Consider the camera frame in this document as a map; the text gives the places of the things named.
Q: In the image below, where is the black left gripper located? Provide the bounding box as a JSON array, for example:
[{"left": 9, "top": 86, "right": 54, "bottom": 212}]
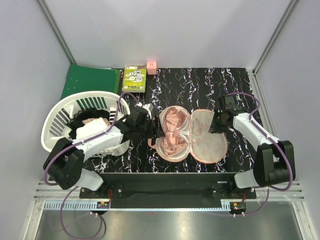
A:
[{"left": 135, "top": 115, "right": 165, "bottom": 139}]

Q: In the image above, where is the pink satin bra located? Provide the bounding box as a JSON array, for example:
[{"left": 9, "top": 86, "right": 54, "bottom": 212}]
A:
[{"left": 159, "top": 106, "right": 190, "bottom": 158}]

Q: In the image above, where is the pink mesh bra laundry bag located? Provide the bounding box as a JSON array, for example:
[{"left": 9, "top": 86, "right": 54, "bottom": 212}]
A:
[{"left": 148, "top": 105, "right": 228, "bottom": 164}]

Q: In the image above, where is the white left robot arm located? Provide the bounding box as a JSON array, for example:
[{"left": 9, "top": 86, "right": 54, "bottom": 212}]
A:
[{"left": 43, "top": 104, "right": 165, "bottom": 198}]

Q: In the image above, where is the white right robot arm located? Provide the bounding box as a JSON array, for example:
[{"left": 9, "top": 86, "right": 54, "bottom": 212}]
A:
[{"left": 208, "top": 92, "right": 296, "bottom": 199}]

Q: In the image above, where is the white bra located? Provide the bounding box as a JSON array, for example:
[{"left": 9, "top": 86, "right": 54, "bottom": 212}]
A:
[{"left": 75, "top": 117, "right": 111, "bottom": 140}]

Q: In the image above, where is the black lace bra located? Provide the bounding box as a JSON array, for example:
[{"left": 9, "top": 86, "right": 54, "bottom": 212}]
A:
[{"left": 66, "top": 107, "right": 110, "bottom": 130}]

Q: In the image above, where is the white plastic laundry basket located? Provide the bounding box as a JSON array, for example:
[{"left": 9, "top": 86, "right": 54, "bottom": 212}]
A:
[{"left": 41, "top": 91, "right": 130, "bottom": 152}]

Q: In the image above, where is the black patterned table mat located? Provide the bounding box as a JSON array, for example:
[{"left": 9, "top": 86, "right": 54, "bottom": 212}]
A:
[{"left": 84, "top": 67, "right": 255, "bottom": 173}]

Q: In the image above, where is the green card box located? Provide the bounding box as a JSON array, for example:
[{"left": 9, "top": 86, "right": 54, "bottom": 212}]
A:
[{"left": 122, "top": 65, "right": 147, "bottom": 93}]

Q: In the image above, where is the small pink box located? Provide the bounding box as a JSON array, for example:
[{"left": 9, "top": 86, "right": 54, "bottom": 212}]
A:
[{"left": 146, "top": 61, "right": 157, "bottom": 75}]

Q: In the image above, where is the green cutting mat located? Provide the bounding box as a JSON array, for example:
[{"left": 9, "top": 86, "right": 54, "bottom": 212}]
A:
[{"left": 60, "top": 64, "right": 121, "bottom": 100}]

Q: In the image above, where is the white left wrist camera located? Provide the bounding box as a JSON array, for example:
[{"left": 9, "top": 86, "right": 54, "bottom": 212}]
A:
[{"left": 137, "top": 102, "right": 154, "bottom": 117}]

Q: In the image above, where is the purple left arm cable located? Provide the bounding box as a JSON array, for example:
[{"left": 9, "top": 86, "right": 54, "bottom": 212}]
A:
[{"left": 43, "top": 92, "right": 143, "bottom": 237}]

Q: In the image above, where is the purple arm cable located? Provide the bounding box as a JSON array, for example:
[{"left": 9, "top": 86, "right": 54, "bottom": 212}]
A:
[
  {"left": 207, "top": 92, "right": 295, "bottom": 217},
  {"left": 43, "top": 92, "right": 143, "bottom": 237}
]

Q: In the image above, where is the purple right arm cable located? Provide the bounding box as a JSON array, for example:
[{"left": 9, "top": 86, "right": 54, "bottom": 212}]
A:
[{"left": 207, "top": 92, "right": 295, "bottom": 217}]

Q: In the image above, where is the white slotted cable duct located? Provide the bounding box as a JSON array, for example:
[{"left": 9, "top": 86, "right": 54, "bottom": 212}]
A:
[{"left": 44, "top": 200, "right": 111, "bottom": 211}]

